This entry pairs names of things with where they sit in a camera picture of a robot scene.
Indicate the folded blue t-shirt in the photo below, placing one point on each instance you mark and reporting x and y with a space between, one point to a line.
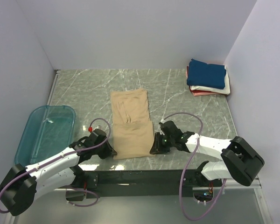
203 74

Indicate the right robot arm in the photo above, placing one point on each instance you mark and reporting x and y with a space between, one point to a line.
237 160

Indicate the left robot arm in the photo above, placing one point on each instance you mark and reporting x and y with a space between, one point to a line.
23 185

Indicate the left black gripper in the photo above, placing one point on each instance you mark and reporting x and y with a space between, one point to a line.
108 149

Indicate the folded white t-shirt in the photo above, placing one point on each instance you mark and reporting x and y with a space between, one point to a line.
225 91

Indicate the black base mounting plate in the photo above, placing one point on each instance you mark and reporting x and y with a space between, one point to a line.
145 183

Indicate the beige t-shirt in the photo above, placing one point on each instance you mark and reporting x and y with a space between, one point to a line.
132 128

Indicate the teal plastic bin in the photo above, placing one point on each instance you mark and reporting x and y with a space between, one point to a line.
48 131

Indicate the folded pink t-shirt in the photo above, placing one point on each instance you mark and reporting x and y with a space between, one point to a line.
197 93

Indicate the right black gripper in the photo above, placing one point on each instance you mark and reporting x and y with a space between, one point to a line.
158 143

